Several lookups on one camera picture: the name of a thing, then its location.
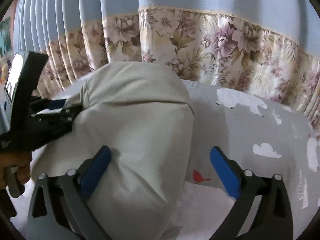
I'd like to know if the beige hooded jacket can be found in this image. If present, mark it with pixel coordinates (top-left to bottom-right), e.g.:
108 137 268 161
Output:
31 62 194 239

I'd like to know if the person's left hand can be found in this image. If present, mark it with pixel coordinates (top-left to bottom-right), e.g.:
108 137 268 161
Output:
0 152 33 189

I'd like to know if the grey patterned bed sheet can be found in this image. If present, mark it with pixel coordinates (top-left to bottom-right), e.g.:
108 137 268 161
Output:
10 73 320 240

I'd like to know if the blue floral curtain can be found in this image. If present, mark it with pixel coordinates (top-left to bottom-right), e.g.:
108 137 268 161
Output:
11 0 319 132

